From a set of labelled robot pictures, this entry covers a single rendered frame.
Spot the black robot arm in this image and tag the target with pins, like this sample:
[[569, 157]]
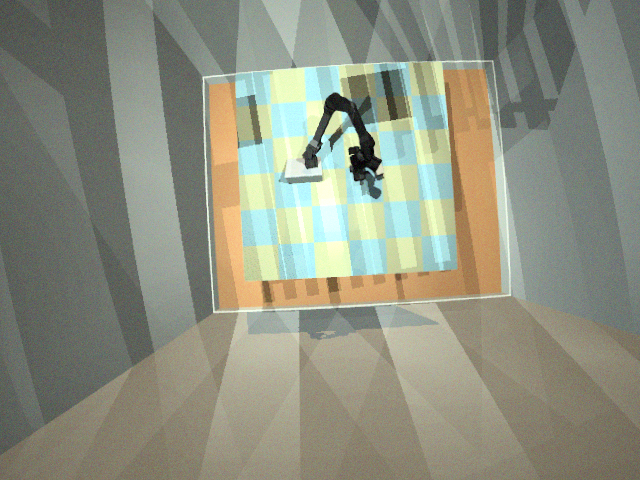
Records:
[[366, 142]]

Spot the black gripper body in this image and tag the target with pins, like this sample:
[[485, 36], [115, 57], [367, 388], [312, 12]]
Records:
[[359, 174]]

